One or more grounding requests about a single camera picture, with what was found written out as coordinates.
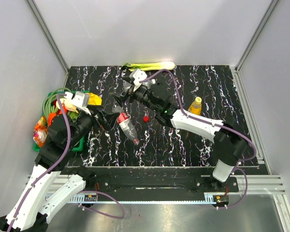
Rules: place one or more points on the clear bottle lying down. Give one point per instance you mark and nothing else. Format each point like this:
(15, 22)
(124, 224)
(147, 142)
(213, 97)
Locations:
(147, 84)

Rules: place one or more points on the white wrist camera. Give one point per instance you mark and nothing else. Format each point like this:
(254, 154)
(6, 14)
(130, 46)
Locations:
(137, 76)
(78, 99)

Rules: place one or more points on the yellow toy cabbage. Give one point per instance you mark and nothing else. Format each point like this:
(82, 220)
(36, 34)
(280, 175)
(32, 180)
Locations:
(94, 100)

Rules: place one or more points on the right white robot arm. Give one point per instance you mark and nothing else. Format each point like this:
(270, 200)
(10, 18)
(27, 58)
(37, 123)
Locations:
(229, 143)

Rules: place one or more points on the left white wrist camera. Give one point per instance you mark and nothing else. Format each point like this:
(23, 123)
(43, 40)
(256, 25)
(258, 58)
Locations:
(78, 99)

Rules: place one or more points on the orange toy carrot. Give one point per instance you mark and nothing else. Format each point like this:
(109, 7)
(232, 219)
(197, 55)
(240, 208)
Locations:
(51, 117)

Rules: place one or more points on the yellow juice bottle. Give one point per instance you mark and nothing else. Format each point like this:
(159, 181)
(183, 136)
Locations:
(196, 106)

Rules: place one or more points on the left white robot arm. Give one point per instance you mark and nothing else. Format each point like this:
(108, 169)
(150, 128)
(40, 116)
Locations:
(33, 211)

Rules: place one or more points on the red bottle cap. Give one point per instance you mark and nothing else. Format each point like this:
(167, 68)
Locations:
(145, 118)

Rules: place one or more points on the green plastic basket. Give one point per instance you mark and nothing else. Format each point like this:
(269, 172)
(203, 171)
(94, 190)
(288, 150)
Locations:
(49, 106)

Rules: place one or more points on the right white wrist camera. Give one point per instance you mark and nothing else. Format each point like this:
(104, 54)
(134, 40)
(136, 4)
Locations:
(137, 76)

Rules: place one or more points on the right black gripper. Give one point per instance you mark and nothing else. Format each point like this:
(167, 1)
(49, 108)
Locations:
(131, 93)

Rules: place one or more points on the green leek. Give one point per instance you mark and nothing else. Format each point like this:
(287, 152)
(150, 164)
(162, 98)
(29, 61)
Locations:
(149, 66)

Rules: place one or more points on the red cap water bottle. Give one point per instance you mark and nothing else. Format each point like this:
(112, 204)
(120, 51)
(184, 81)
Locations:
(126, 125)

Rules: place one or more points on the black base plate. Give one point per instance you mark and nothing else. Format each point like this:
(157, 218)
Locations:
(157, 184)

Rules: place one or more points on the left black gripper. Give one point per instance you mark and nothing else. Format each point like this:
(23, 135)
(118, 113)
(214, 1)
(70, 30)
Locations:
(108, 121)

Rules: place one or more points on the colourful snack packet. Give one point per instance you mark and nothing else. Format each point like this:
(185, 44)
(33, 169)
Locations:
(40, 132)

